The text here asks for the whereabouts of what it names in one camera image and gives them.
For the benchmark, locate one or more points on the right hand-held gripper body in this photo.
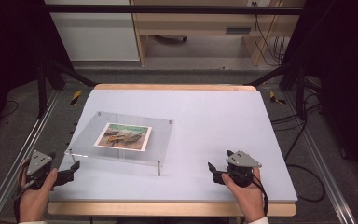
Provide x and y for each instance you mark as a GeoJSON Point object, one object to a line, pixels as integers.
{"type": "Point", "coordinates": [241, 169]}

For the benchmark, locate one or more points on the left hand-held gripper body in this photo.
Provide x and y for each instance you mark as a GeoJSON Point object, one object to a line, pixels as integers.
{"type": "Point", "coordinates": [38, 162]}

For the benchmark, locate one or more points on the clear acrylic photo frame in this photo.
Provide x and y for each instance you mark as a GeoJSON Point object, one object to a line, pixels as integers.
{"type": "Point", "coordinates": [84, 143]}

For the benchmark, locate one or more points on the person's right hand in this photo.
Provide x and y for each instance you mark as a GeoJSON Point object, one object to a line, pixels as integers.
{"type": "Point", "coordinates": [245, 197]}

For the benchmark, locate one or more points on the person's left hand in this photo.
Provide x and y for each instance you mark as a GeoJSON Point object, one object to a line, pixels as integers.
{"type": "Point", "coordinates": [34, 200]}

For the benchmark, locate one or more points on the wooden table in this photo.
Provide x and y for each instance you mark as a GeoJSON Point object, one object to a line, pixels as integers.
{"type": "Point", "coordinates": [167, 209]}

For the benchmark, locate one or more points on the colourful printed photo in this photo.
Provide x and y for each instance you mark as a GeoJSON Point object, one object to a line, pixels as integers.
{"type": "Point", "coordinates": [124, 137]}

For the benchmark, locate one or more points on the black metal stand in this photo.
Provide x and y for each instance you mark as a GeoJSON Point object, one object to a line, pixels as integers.
{"type": "Point", "coordinates": [300, 93]}
{"type": "Point", "coordinates": [42, 90]}

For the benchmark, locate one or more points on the black curtain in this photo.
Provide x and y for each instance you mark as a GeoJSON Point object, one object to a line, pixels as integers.
{"type": "Point", "coordinates": [6, 46]}
{"type": "Point", "coordinates": [348, 62]}

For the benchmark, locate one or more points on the white cabinet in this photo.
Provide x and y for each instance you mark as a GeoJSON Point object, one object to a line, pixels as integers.
{"type": "Point", "coordinates": [94, 34]}

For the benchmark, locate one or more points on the light wooden desk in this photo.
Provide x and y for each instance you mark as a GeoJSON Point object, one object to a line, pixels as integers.
{"type": "Point", "coordinates": [199, 21]}

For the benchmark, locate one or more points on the black horizontal crossbar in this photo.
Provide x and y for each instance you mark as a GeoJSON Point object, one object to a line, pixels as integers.
{"type": "Point", "coordinates": [167, 9]}

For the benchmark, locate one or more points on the aluminium floor rail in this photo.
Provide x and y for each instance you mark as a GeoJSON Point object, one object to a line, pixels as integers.
{"type": "Point", "coordinates": [320, 165]}
{"type": "Point", "coordinates": [21, 149]}

